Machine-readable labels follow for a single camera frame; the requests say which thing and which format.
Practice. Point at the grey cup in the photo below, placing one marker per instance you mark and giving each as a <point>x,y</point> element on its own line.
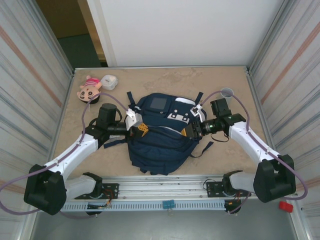
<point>226,91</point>

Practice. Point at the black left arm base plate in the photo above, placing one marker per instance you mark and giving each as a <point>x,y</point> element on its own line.
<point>112,187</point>

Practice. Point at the plush doll with pink hat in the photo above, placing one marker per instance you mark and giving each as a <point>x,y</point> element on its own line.
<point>88,93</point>

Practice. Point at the navy blue backpack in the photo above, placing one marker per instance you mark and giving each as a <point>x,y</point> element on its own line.
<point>155,150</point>

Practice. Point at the small white plastic case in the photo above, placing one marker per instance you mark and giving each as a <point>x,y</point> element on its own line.
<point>109,82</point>

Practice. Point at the red plastic block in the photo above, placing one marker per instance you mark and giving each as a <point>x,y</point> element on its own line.
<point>285,207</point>

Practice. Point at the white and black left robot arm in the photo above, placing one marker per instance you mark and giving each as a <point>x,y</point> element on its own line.
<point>72,155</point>

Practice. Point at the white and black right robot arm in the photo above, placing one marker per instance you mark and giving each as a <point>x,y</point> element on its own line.
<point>252,142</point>

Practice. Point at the aluminium mounting rail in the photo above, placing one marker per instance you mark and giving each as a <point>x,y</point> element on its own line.
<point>162,186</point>

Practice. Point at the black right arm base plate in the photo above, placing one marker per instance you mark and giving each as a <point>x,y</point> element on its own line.
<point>212,187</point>

